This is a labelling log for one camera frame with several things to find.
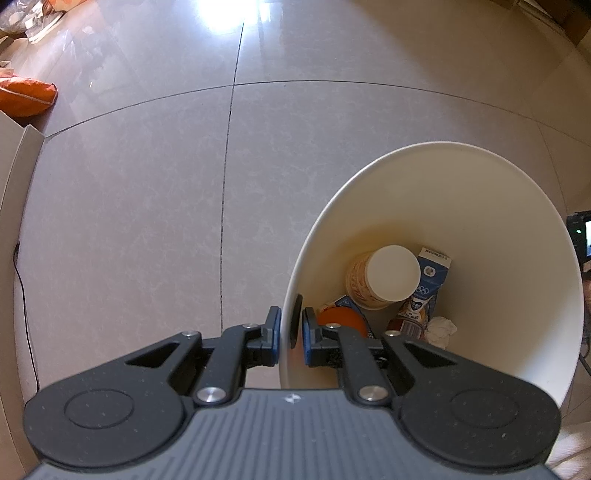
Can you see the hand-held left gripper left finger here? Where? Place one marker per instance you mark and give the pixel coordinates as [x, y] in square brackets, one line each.
[276, 337]

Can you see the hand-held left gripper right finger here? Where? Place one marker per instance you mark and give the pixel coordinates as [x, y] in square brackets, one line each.
[305, 348]

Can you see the round orange lid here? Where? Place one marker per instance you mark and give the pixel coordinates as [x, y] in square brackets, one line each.
[341, 318]

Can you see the white plastic bin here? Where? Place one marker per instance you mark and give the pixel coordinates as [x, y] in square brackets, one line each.
[512, 258]

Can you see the brown drink bottle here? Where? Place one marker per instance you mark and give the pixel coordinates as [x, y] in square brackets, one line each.
[411, 318]

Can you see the white tissue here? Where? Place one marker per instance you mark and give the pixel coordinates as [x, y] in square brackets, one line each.
[441, 330]

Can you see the blue and white milk carton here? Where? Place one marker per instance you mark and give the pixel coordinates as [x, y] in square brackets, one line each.
[433, 277]

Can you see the blue and orange snack packet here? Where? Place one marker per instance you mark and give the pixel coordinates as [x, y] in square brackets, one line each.
[345, 303]

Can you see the orange printed paper cup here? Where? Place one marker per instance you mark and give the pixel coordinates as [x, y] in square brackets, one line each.
[392, 274]

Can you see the brown cardboard box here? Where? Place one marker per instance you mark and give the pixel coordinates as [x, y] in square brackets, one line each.
[577, 16]

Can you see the white cloth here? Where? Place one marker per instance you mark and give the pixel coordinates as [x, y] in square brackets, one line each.
[575, 454]

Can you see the white cabinet panel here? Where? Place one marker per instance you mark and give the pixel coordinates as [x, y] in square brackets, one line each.
[11, 194]

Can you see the orange bag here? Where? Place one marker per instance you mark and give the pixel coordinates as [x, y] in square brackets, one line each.
[25, 96]

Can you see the orange box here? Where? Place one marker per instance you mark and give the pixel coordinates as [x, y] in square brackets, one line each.
[69, 4]

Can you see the clear plastic bags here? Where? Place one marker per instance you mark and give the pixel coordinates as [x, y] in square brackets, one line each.
[23, 16]

